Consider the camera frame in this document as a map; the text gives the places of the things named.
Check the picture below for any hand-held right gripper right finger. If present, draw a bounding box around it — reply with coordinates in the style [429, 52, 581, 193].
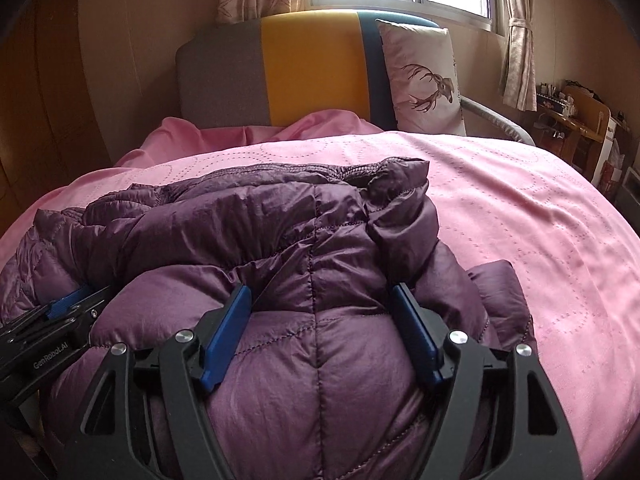
[390, 282, 583, 480]

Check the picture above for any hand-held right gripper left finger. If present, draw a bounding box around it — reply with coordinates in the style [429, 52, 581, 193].
[57, 284, 253, 480]

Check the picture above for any wooden wardrobe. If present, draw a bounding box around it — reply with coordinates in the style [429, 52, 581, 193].
[0, 0, 118, 206]

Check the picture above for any cluttered wooden desk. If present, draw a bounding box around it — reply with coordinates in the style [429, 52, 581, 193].
[536, 79, 615, 173]

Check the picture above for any deer print pillow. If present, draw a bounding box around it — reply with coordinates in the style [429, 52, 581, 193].
[376, 19, 468, 137]

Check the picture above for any grey yellow blue headboard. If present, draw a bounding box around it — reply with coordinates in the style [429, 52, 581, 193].
[175, 9, 451, 133]

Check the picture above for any white box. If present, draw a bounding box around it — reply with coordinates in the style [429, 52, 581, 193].
[591, 115, 633, 200]

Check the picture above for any purple down jacket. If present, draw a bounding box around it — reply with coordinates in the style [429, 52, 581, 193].
[0, 157, 538, 480]

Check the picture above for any grey curved rail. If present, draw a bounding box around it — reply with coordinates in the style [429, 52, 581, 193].
[459, 96, 535, 147]

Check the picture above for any pink bed sheet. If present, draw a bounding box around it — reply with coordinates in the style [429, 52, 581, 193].
[0, 110, 640, 480]

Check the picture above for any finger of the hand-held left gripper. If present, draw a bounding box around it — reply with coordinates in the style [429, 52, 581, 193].
[44, 284, 115, 318]
[42, 309, 100, 335]

